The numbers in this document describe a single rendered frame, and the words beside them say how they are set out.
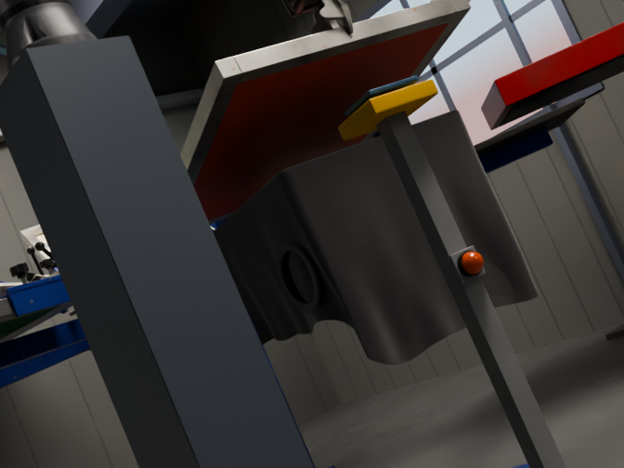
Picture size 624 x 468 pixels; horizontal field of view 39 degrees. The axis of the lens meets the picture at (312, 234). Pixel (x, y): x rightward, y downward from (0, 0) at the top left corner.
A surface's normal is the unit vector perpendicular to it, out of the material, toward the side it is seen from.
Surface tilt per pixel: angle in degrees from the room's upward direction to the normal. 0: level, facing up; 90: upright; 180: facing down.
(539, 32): 90
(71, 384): 90
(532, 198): 90
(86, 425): 90
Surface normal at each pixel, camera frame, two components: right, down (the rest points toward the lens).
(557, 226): -0.72, 0.26
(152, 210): 0.57, -0.32
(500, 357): 0.37, -0.24
